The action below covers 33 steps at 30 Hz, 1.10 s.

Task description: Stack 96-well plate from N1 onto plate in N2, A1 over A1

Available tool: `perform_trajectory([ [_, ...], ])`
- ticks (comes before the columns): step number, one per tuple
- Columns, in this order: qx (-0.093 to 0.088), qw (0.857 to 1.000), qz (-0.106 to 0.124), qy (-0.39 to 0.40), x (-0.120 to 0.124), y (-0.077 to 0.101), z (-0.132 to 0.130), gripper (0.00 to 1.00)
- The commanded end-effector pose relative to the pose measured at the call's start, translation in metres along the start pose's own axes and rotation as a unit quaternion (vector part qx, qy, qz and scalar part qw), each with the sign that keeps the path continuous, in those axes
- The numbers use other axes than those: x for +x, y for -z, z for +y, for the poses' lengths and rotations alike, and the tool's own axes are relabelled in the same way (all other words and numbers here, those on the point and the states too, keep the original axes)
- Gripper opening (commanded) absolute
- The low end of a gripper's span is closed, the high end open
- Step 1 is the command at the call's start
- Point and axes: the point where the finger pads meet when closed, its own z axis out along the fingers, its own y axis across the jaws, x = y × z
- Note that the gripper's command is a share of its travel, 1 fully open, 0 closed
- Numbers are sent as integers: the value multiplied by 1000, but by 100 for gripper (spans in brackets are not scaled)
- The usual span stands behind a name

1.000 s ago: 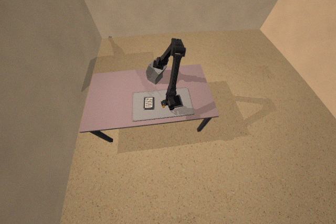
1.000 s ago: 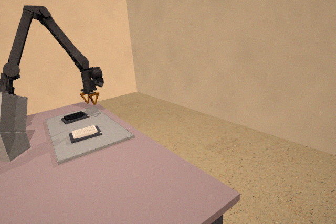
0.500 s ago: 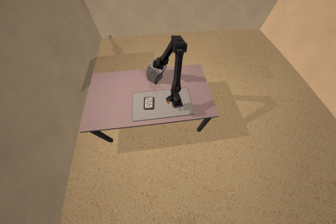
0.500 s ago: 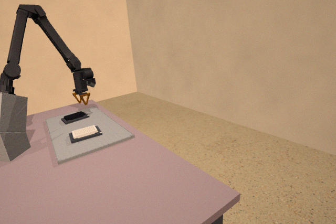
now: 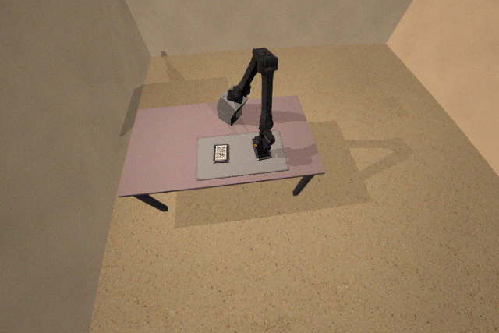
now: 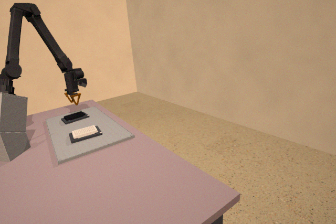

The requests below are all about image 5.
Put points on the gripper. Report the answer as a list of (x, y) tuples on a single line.
[(255, 141)]

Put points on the white well plate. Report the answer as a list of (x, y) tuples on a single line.
[(221, 152)]

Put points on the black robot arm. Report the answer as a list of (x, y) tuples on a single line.
[(261, 61)]

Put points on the white perforated plate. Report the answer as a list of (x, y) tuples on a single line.
[(241, 157)]

